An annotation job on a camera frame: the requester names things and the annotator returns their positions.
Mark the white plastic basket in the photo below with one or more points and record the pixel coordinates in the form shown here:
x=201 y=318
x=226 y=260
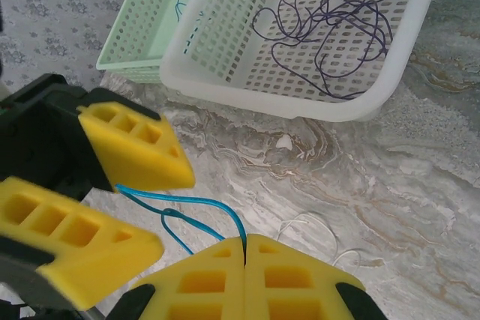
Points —
x=262 y=99

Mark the mint green plastic basket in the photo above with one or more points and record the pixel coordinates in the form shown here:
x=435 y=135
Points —
x=123 y=54

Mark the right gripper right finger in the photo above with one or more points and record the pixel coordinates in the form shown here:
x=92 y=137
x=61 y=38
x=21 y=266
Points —
x=300 y=297

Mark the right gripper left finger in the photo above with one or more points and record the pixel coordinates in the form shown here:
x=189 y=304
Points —
x=202 y=297

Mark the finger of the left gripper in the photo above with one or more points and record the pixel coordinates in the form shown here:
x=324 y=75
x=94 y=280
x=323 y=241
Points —
x=93 y=256
x=142 y=155

